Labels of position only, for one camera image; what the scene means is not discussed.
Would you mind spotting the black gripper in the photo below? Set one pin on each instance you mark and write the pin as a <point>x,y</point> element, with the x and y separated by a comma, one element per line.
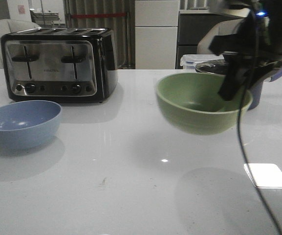
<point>253,51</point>

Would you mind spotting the green bowl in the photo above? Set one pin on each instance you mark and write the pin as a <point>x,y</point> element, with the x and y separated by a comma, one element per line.
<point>190,102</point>

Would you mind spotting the blue bowl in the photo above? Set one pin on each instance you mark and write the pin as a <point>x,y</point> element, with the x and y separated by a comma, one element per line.
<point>28,124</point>

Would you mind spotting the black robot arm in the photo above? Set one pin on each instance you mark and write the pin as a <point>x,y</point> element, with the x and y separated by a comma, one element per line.
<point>243,8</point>

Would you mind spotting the glass pot lid blue knob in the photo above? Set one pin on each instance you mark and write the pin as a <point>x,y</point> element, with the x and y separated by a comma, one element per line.
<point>219,67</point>

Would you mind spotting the dark blue saucepan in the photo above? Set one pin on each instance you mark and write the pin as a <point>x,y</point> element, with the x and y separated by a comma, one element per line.
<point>256,88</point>

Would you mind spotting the beige chair right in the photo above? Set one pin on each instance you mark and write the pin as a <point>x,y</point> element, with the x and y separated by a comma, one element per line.
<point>220,29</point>

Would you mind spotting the clear plastic food container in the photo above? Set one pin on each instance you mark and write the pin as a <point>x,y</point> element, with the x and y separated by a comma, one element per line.
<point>189,61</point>

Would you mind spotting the dark counter cabinet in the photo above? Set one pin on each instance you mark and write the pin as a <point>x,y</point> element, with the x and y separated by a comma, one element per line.
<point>192,27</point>

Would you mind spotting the white refrigerator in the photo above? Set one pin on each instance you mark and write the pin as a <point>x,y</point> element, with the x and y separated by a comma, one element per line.
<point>156,26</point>

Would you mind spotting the red barrier tape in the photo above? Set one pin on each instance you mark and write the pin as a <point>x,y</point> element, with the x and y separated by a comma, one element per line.
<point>92,16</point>

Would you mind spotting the black and steel toaster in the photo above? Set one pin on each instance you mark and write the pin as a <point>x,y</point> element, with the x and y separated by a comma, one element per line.
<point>65,65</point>

